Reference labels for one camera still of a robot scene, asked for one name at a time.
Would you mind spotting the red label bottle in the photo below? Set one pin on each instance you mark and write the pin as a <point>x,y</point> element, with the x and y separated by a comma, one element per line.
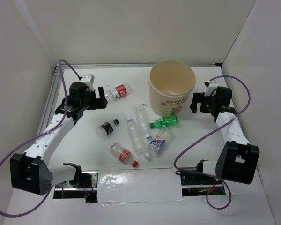
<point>123,155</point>
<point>118,92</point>

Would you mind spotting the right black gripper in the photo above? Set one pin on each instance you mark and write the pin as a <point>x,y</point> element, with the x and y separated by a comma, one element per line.
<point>200,98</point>

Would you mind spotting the beige round bin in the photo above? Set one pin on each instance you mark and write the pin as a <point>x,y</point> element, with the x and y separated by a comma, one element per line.
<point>170,85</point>

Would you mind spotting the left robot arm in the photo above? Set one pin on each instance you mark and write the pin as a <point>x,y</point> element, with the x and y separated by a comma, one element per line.
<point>30,171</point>

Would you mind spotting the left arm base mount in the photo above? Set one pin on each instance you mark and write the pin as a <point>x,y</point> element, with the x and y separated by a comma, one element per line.
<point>86,189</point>

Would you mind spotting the black label small bottle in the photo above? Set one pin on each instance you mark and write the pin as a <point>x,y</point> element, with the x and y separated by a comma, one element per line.
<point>107,128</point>

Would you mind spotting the blue white label bottle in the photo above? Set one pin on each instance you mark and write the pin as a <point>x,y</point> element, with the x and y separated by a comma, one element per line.
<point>159,141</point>

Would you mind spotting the clear bottle blue cap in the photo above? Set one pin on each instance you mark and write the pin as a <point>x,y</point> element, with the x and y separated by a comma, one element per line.
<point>142,120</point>

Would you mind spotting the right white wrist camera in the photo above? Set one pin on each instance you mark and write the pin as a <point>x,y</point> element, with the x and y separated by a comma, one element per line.
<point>211,86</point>

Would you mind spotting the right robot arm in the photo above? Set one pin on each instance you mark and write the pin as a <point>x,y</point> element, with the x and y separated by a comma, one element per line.
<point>238,159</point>

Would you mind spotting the clear bottle white cap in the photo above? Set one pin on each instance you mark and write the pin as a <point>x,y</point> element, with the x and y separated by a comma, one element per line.
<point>135,137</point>

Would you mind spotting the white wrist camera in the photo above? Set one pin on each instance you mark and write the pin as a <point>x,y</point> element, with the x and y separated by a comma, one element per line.
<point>211,86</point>
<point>89,81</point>

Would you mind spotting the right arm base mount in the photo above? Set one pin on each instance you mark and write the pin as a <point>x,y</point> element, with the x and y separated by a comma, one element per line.
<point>198,185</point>

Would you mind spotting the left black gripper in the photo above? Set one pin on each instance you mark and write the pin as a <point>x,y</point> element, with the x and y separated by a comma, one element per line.
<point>100,103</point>

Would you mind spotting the white tape sheet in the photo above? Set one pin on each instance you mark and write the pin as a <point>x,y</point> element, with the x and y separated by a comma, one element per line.
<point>139,186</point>

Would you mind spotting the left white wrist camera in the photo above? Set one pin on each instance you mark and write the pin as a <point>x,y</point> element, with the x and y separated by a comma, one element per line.
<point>89,81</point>

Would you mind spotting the green soda bottle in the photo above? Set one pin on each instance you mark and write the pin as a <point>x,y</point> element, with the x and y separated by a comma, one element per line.
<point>167,121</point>

